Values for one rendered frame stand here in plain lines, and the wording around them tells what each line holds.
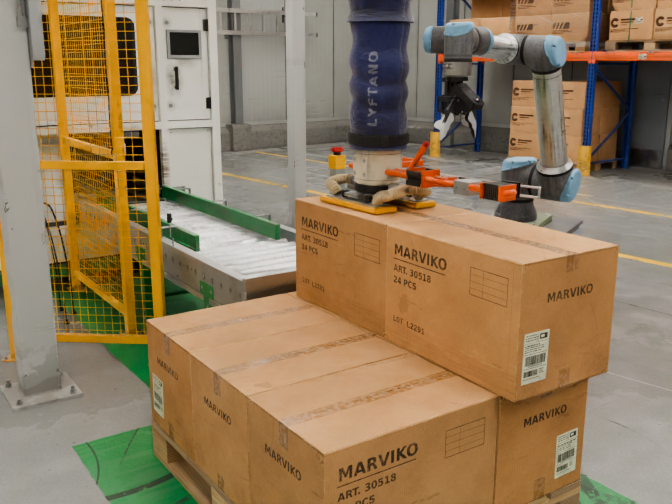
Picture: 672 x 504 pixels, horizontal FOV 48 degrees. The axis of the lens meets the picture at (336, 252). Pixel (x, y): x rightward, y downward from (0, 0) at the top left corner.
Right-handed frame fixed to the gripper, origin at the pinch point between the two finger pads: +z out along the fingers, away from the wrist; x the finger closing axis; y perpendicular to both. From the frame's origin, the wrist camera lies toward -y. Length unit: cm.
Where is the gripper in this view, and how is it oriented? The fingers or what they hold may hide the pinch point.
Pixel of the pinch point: (459, 140)
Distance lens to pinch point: 252.7
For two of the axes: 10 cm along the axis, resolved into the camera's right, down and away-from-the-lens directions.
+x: -8.2, 1.4, -5.5
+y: -5.7, -2.0, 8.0
